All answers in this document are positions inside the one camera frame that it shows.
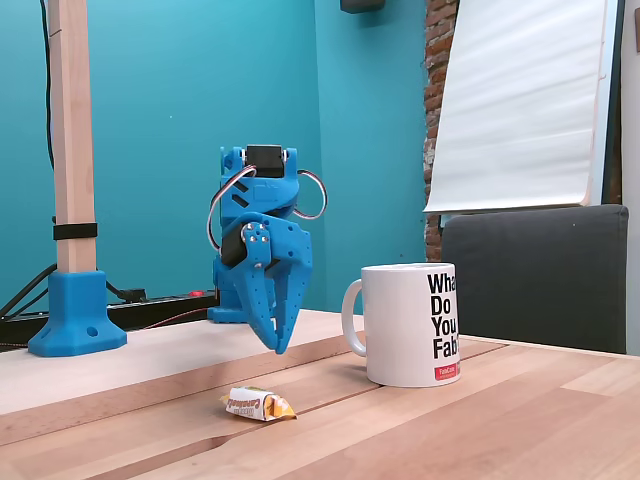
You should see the caramel sweet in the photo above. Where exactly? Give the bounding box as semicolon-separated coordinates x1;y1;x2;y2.
218;385;299;424

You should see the white printed mug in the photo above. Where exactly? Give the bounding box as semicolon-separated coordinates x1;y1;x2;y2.
341;262;462;389

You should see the black power strip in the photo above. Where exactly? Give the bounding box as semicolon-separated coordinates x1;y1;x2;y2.
0;288;221;342

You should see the dark grey chair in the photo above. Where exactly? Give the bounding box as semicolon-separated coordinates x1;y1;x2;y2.
439;203;630;356

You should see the white flip chart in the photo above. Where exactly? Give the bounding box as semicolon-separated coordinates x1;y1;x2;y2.
422;0;626;215

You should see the thin red wire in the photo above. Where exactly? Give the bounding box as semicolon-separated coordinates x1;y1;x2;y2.
124;308;211;332

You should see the black plug with cable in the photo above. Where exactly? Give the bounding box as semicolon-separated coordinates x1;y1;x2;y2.
103;280;147;303

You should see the black strap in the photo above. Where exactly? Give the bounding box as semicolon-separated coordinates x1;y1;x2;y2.
52;223;99;241

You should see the blue post mount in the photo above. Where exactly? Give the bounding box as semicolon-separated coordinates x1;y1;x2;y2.
27;269;129;359

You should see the wooden post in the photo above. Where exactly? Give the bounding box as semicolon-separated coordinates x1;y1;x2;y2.
47;0;99;275

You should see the thin black cable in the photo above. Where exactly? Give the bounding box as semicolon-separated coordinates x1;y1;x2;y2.
39;0;57;171

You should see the black wall box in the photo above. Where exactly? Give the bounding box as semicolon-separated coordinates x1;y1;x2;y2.
339;0;387;14

